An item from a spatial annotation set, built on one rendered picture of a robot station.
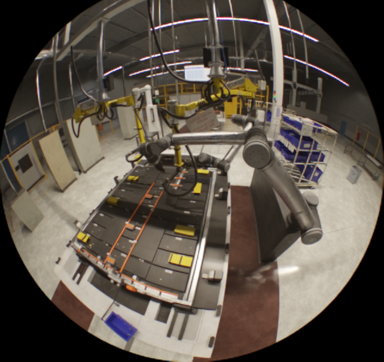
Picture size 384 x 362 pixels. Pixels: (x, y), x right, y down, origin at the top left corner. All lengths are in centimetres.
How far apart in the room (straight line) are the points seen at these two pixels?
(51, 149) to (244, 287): 569
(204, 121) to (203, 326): 183
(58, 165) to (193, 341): 516
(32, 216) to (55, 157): 204
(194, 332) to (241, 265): 129
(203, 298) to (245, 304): 104
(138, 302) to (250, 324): 140
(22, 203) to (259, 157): 500
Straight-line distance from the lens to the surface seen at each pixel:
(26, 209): 483
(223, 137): 93
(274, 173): 74
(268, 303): 217
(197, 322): 115
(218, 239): 123
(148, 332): 124
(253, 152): 66
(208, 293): 110
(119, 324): 132
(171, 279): 100
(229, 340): 210
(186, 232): 108
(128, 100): 179
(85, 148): 555
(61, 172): 520
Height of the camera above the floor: 197
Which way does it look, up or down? 33 degrees down
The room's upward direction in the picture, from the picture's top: 4 degrees counter-clockwise
